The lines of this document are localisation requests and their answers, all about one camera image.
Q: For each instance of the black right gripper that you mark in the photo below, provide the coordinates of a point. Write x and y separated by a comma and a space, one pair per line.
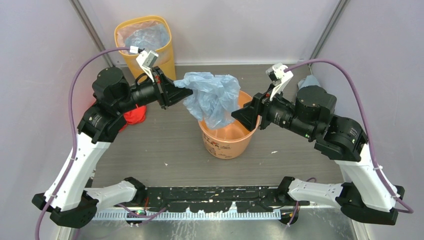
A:
247, 115

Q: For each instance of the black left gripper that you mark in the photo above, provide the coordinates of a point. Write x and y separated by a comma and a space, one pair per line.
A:
168, 93

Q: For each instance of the orange round trash bin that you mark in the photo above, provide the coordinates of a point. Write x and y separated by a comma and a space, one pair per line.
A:
227, 142

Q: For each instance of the light blue trash bag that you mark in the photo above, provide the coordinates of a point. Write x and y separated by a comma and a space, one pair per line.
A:
214, 98

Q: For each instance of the yellow mesh trash bin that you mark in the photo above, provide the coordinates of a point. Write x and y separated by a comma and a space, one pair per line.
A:
165, 60

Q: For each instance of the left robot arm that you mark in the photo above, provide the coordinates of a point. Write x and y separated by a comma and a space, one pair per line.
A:
69, 201

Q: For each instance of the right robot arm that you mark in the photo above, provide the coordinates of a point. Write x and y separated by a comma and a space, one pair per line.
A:
363, 197

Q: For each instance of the red crumpled trash bag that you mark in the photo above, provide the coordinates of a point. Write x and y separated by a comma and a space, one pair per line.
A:
135, 116

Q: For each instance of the blue bag inside yellow bin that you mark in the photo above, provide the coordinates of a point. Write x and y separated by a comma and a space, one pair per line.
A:
150, 38

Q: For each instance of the folded blue bag in corner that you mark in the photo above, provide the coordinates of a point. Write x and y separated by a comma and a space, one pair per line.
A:
309, 80

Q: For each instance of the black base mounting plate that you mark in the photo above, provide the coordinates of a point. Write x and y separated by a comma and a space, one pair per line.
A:
214, 199

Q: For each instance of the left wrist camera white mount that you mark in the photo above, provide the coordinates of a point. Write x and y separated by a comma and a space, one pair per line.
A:
145, 59

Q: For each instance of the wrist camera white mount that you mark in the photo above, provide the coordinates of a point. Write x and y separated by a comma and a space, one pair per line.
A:
145, 59
279, 78

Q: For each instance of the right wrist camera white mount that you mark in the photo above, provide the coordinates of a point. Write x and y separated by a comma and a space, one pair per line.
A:
279, 78

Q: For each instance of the slotted white cable duct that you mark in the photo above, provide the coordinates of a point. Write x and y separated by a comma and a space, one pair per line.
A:
118, 214

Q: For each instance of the left aluminium frame post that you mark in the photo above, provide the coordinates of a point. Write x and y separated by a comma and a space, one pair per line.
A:
86, 22

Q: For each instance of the aluminium frame post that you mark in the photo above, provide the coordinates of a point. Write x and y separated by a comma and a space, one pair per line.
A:
86, 22
331, 24

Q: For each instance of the right aluminium frame post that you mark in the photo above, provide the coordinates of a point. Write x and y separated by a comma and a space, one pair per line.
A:
331, 24

